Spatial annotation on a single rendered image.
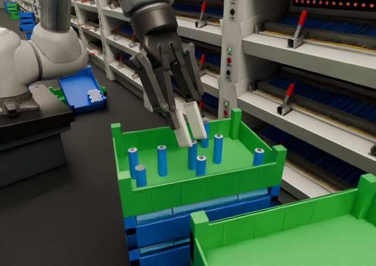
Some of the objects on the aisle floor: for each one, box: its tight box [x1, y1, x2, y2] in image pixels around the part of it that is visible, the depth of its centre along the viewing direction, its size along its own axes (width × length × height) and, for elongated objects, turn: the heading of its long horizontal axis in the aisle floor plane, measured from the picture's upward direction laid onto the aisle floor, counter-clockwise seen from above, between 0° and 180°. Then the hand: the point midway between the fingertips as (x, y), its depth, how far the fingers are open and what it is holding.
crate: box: [57, 65, 107, 115], centre depth 168 cm, size 30×20×8 cm
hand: (188, 125), depth 50 cm, fingers open, 3 cm apart
